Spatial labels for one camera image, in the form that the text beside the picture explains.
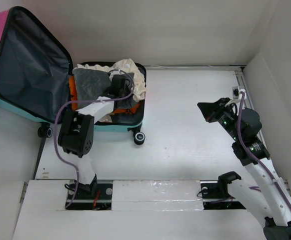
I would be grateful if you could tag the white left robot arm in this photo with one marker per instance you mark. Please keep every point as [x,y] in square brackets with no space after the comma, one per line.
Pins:
[76,135]

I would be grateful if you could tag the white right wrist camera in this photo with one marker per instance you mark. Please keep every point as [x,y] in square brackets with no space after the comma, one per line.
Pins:
[237,92]

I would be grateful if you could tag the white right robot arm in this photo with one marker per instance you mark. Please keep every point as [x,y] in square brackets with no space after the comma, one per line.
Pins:
[269,200]

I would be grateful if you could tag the grey quilted cream-frilled blanket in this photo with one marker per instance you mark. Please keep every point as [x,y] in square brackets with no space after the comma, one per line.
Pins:
[92,79]

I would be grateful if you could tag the clear packet with cream disc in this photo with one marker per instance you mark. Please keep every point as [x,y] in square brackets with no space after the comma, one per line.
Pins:
[108,118]

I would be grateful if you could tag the orange black patterned towel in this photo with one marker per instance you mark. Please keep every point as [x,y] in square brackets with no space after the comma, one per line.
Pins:
[117,110]

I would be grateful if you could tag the pink teal kids suitcase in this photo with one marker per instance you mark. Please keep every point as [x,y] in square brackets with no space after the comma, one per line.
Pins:
[35,69]

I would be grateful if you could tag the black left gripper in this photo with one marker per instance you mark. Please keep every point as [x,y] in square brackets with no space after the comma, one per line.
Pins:
[129,91]

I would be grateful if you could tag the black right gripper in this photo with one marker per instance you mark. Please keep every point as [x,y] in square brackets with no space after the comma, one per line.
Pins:
[211,110]

